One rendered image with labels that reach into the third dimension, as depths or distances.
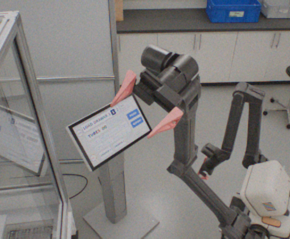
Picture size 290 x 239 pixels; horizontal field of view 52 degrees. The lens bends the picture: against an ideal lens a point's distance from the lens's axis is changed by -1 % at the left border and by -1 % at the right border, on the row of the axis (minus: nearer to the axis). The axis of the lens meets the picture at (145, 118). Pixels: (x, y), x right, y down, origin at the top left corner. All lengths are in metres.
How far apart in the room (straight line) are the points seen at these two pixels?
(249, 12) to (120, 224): 2.90
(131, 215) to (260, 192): 1.63
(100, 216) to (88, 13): 1.68
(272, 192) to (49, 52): 1.90
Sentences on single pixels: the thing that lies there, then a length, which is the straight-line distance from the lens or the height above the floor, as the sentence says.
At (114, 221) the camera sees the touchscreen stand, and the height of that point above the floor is 0.07.
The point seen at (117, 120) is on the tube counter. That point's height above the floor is 1.11.
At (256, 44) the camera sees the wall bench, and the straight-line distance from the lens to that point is 4.19.
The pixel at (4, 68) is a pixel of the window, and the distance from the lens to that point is 0.98.
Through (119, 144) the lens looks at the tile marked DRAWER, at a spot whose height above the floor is 1.00.
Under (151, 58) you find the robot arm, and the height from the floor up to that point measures 2.03.
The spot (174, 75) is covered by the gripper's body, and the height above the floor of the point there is 2.02.
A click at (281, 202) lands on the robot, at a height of 1.33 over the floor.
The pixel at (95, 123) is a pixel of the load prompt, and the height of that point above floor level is 1.15.
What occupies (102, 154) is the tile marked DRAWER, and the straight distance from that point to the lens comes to 1.89.
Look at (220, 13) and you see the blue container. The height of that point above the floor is 1.02.
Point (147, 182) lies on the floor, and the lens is 3.02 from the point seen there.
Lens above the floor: 2.35
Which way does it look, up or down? 39 degrees down
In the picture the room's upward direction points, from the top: straight up
